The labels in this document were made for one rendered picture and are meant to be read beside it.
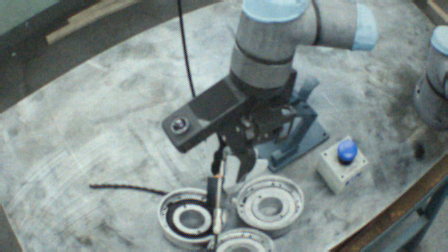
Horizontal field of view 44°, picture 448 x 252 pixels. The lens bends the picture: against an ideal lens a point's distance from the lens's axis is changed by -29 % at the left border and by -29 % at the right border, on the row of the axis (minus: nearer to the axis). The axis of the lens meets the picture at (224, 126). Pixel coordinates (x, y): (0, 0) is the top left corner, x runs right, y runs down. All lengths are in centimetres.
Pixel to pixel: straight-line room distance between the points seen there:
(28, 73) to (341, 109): 153
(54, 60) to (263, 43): 177
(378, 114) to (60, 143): 61
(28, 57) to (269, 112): 177
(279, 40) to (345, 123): 46
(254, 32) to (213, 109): 13
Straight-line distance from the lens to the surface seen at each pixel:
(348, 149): 115
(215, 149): 103
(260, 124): 95
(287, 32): 84
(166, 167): 120
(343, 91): 134
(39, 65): 257
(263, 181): 115
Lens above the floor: 176
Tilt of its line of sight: 50 degrees down
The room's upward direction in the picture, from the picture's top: 4 degrees clockwise
